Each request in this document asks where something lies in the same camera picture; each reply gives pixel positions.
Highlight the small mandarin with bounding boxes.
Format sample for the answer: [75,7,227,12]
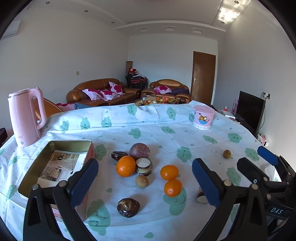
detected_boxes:
[160,165,179,181]
[164,179,183,197]

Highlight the small brown longan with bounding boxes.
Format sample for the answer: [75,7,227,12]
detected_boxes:
[135,175,149,188]

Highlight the round layered cake piece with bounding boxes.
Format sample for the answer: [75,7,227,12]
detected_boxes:
[136,158,152,176]

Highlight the large orange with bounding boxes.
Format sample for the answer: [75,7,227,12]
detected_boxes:
[116,156,136,177]

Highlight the purple passion fruit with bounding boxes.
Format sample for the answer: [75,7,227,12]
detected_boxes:
[129,143,151,160]

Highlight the paper leaflet in tin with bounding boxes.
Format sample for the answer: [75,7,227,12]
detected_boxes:
[37,150,87,188]

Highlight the pink metal tin box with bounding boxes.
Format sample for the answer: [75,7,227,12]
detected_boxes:
[17,139,97,223]

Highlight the black television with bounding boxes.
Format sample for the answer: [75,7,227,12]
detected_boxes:
[235,91,266,137]

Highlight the cloud pattern tablecloth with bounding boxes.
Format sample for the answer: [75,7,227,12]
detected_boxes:
[0,100,282,241]

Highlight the pink cartoon cup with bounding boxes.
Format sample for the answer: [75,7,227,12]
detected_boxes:
[193,105,216,130]

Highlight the dark date behind orange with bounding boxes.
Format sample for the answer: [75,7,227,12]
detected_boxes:
[111,151,128,162]

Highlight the pink electric kettle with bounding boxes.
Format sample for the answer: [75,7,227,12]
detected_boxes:
[8,87,47,148]

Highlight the dark stool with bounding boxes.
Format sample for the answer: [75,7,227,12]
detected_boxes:
[0,128,8,147]

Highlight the orange chair back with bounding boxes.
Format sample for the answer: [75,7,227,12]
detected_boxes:
[34,98,62,121]

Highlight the brown leather armchair sofa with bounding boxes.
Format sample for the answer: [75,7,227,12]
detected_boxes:
[140,79,191,103]

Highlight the pink cushion on armchair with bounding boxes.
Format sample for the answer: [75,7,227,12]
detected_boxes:
[154,85,171,94]

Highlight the coffee table with fruit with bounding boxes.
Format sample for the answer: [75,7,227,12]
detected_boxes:
[134,95,178,107]

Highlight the long brown leather sofa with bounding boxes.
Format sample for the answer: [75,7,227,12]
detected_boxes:
[66,78,141,107]

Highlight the brown wooden door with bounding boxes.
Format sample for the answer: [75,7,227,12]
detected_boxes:
[191,51,216,105]

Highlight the pink white cushion left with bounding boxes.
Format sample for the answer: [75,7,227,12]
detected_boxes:
[82,88,104,101]

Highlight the pink white cushion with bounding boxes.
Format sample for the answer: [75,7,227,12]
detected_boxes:
[82,88,104,101]
[109,82,123,95]
[99,89,120,101]

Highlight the pink white cushion middle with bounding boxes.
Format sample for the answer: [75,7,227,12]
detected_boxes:
[99,89,120,101]

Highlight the pink white cushion right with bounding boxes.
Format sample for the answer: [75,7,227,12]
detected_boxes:
[109,82,123,95]

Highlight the stacked dark chairs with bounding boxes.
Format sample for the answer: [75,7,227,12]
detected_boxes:
[126,73,148,90]

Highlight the white air conditioner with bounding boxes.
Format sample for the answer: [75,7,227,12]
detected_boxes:
[1,20,21,40]

